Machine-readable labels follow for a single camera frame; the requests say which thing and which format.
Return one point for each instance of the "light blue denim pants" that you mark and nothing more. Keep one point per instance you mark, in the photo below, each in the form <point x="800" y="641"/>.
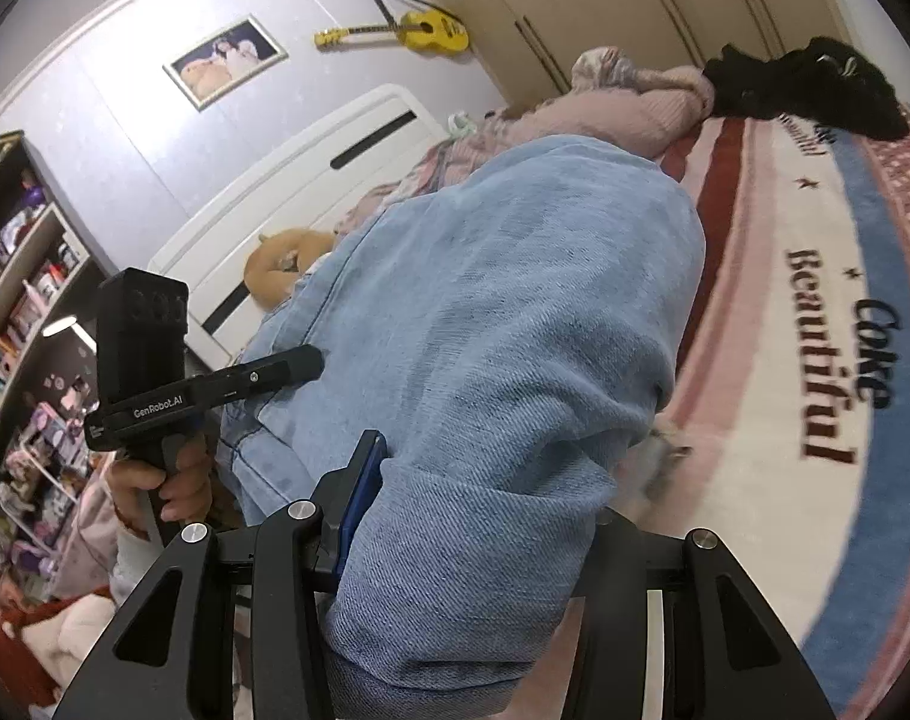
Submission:
<point x="511" y="337"/>

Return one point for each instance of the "cluttered bookshelf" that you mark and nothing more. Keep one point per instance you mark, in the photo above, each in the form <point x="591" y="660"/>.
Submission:
<point x="48" y="279"/>

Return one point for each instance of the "orange plush toy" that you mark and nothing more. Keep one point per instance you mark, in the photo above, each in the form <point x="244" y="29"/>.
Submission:
<point x="273" y="268"/>

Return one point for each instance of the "beige wooden wardrobe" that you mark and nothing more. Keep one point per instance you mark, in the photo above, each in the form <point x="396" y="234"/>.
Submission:
<point x="528" y="47"/>

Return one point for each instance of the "black clothing pile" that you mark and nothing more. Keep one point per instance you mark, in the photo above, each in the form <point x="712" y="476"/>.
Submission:
<point x="827" y="82"/>

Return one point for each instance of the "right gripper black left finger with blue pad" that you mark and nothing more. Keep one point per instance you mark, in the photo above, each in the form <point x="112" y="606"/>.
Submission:
<point x="168" y="653"/>

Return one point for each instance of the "white bed headboard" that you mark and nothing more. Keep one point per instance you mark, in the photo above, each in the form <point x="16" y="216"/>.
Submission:
<point x="311" y="180"/>

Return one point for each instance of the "yellow toy guitar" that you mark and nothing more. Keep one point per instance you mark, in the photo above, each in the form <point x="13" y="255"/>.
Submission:
<point x="423" y="31"/>

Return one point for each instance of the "framed wall photo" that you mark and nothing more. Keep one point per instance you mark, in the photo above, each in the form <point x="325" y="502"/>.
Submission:
<point x="225" y="61"/>

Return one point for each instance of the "patterned pink bed blanket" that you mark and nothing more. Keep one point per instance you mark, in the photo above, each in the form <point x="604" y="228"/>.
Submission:
<point x="788" y="433"/>

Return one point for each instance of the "pink crumpled duvet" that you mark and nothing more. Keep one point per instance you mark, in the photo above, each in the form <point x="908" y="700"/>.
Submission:
<point x="640" y="110"/>

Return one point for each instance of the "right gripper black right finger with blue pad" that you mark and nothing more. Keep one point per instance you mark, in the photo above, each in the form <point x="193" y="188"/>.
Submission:
<point x="727" y="655"/>

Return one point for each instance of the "person's left hand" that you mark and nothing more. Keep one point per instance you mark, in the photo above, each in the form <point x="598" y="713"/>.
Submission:
<point x="186" y="494"/>

